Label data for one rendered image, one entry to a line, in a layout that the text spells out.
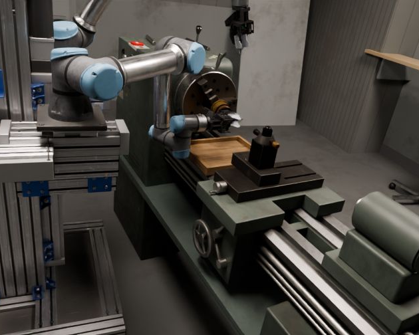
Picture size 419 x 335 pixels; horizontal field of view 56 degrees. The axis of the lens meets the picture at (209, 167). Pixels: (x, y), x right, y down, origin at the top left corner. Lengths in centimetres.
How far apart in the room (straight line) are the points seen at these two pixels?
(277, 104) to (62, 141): 397
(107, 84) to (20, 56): 39
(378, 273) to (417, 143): 361
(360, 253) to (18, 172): 108
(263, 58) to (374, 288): 401
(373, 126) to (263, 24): 174
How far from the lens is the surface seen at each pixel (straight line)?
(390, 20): 455
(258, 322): 159
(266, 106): 509
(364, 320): 126
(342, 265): 132
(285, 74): 518
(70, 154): 148
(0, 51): 157
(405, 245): 119
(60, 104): 142
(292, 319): 144
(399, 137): 495
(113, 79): 129
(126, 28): 483
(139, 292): 239
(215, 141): 206
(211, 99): 193
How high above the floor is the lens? 168
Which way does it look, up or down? 26 degrees down
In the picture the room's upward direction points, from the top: 8 degrees clockwise
